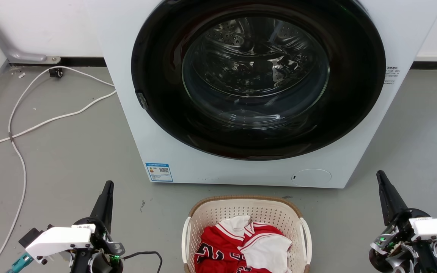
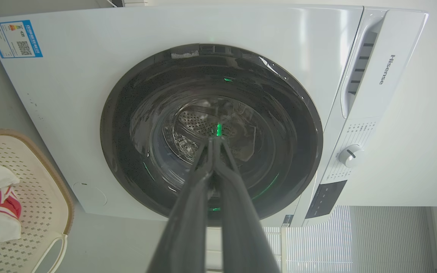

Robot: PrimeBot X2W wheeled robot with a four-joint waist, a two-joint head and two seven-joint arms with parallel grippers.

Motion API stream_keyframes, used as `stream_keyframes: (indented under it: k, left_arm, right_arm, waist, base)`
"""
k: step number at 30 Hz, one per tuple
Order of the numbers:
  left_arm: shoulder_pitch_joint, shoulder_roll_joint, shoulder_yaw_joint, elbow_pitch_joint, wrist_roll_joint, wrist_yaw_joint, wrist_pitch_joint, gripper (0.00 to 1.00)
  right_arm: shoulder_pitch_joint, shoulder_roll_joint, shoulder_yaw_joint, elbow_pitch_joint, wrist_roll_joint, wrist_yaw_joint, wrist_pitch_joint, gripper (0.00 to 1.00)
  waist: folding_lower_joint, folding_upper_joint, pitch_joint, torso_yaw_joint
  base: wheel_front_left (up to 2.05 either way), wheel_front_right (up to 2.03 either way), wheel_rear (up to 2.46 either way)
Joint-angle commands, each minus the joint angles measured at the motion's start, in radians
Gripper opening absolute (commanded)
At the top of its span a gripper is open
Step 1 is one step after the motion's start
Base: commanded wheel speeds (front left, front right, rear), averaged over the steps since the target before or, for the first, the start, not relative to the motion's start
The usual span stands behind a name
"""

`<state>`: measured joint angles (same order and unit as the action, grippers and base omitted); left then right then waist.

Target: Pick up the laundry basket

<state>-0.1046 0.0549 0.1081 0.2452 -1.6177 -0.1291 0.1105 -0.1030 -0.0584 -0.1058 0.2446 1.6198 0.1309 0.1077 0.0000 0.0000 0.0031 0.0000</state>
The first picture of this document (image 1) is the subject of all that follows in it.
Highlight white floor cable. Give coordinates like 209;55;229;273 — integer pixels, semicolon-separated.
0;66;116;273
0;90;117;159

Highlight red basketball jersey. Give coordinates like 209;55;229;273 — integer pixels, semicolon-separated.
194;221;284;273

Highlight black round washer door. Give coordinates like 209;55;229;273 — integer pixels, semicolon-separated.
131;0;387;161

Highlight blue energy label sticker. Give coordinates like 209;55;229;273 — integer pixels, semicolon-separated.
145;163;174;183

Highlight beige perforated laundry basket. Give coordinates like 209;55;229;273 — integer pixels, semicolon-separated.
181;195;313;273

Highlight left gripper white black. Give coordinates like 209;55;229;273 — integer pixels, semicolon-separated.
25;180;125;265

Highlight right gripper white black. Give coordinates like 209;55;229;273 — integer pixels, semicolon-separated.
376;170;437;248

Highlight round white filter cover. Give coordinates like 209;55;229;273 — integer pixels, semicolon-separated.
291;169;332;187

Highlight white front-load washing machine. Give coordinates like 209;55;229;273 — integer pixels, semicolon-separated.
86;0;437;189

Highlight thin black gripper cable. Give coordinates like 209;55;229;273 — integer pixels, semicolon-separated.
122;251;163;273

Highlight grey wall pipe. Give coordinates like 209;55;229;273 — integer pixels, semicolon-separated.
0;0;61;64

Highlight grey printed text label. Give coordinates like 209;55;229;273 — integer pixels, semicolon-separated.
384;66;400;85

